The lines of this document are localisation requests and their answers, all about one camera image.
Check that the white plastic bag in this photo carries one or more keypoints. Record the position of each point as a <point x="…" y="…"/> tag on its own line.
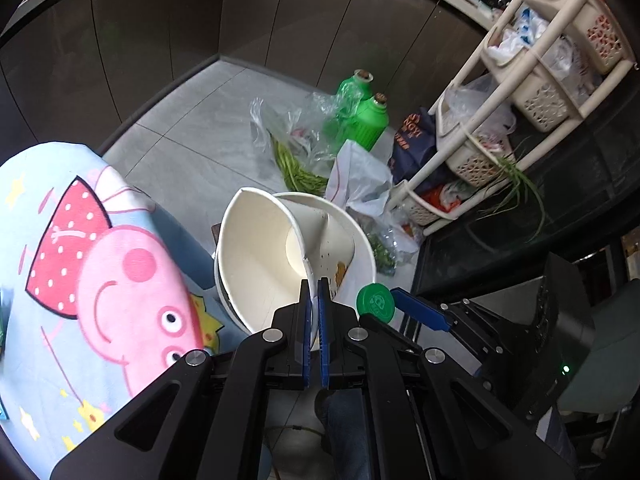
<point x="358" y="181"/>

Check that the dark blue shopping bag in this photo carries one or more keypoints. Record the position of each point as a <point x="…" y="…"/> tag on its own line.
<point x="414" y="145"/>

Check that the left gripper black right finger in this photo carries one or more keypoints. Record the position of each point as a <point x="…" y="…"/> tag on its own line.
<point x="353" y="351"/>

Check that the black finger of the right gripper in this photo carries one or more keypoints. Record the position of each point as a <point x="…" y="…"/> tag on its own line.
<point x="420" y="311"/>

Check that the crushed white paper cup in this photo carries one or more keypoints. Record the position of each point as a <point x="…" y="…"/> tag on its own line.
<point x="280" y="269"/>

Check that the dark cabinet fronts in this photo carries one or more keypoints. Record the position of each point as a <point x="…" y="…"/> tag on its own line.
<point x="83" y="71"/>

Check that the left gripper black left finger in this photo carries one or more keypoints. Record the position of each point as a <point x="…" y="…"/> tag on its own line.
<point x="279" y="356"/>

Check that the green plastic bottle back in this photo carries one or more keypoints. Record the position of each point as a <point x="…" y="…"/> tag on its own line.
<point x="357" y="87"/>

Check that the green bottle cap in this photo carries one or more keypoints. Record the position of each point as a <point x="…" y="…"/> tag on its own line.
<point x="375" y="299"/>

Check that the clear bag with green beans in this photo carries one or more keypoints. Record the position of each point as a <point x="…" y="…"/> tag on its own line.
<point x="303" y="141"/>

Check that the green plastic bottle front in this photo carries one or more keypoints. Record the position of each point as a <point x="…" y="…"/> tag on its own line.
<point x="369" y="122"/>

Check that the beige plastic basket rack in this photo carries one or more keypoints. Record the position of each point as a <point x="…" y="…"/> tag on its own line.
<point x="542" y="69"/>

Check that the green plastic bottle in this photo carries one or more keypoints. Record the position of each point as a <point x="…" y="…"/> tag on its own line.
<point x="357" y="87"/>
<point x="369" y="122"/>

